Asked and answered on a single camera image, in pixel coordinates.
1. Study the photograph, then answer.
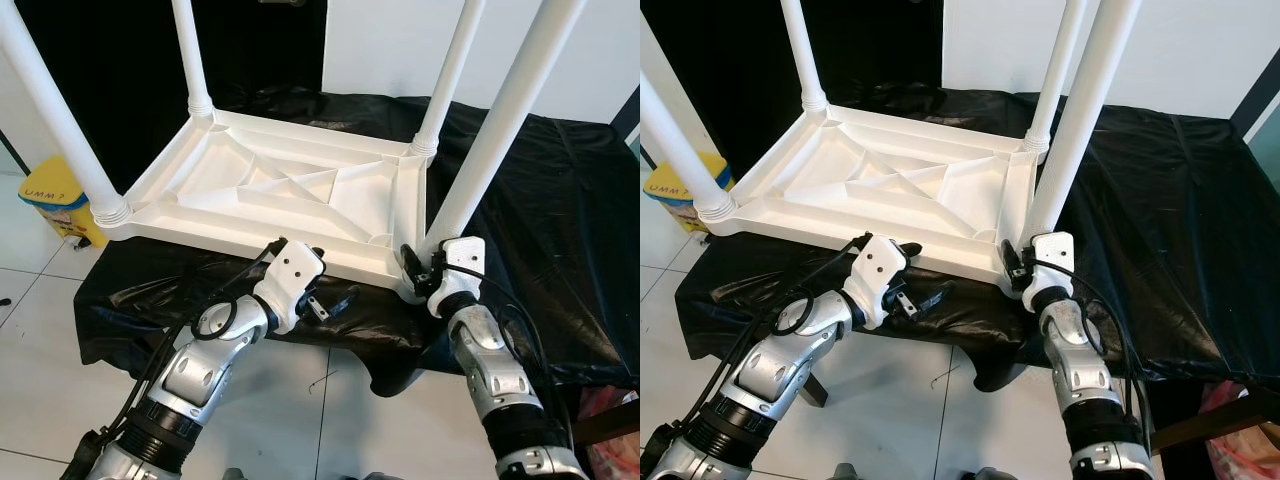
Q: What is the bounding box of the yellow bin with blue band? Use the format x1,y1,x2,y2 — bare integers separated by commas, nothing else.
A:
18,155,109,251
640,150,733,236

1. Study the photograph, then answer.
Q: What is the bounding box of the black plastic table cover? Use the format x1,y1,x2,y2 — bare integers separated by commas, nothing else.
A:
675,85,1280,393
75,88,641,399

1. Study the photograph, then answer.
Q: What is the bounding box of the pink plastic bag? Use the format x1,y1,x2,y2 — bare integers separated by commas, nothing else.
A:
1200,378,1280,480
580,385,641,480

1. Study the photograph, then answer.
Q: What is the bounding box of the white plastic children table top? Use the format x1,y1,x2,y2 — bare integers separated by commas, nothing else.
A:
703,105,1041,296
95,108,433,301

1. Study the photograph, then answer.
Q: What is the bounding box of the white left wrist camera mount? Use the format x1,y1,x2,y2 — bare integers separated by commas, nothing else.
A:
252,238,326,336
842,233,911,331

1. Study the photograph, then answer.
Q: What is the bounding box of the black door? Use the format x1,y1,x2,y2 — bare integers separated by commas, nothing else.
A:
10,0,328,191
640,0,943,186

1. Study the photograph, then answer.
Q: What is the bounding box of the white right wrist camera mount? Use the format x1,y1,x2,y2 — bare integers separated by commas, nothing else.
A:
425,235,488,316
1020,232,1076,313

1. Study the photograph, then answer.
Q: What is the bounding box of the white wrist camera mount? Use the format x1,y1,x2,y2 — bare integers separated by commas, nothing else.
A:
425,235,488,316
842,233,911,331
1020,232,1076,313
252,238,326,336

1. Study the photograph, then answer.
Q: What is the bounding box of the white plastic table leg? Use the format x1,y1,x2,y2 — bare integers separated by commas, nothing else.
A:
780,0,829,113
640,70,736,223
170,0,216,119
1025,0,1143,246
412,0,488,159
1022,0,1091,153
0,0,131,226
425,0,589,259

